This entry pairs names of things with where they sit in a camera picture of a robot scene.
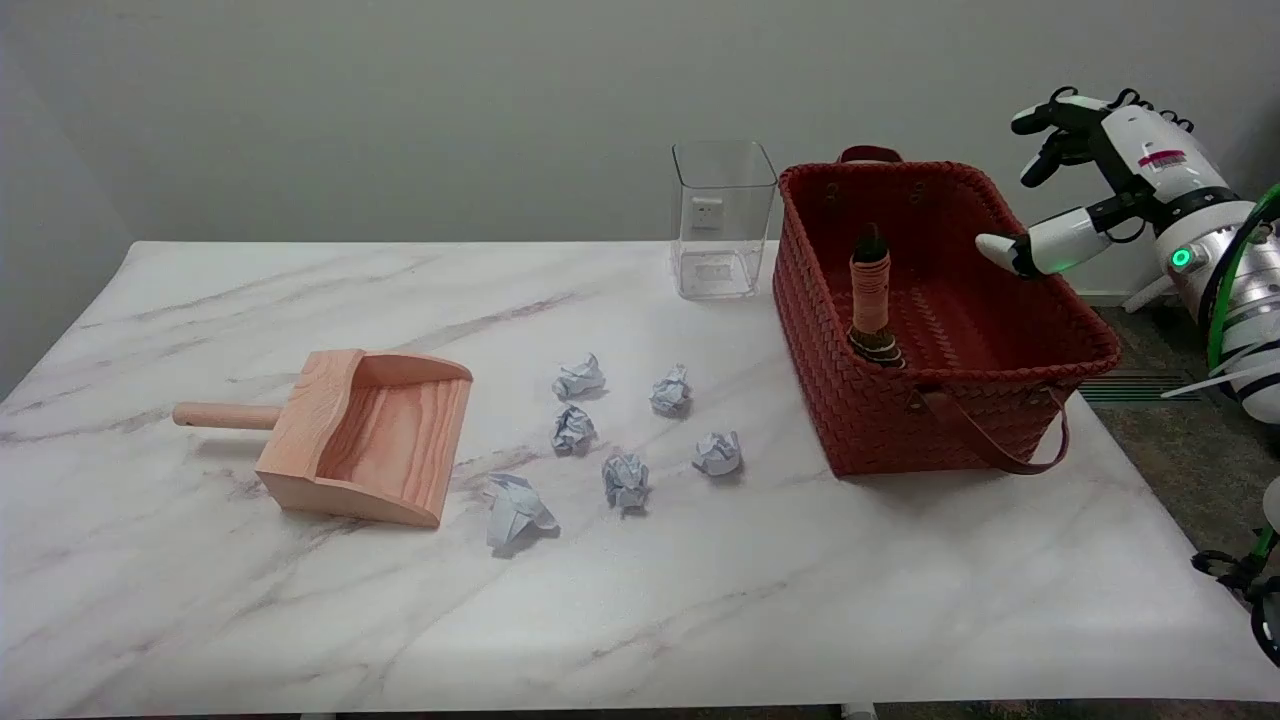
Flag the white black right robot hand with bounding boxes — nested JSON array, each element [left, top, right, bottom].
[[976, 86, 1246, 279]]

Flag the brown straw hand broom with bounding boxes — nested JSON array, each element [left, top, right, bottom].
[[847, 223, 907, 370]]

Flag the red woven basket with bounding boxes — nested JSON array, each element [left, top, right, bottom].
[[772, 146, 1123, 479]]

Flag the white stand leg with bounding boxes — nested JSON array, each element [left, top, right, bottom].
[[1122, 275, 1179, 313]]

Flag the dark floor vent grille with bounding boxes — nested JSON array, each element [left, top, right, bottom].
[[1078, 370, 1196, 404]]

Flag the clear square plastic container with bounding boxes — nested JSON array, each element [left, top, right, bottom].
[[671, 140, 779, 301]]

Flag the large crumpled white paper ball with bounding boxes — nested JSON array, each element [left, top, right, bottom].
[[484, 473, 559, 551]]

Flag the wooden dustpan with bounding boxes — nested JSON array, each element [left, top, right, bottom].
[[172, 348, 474, 529]]

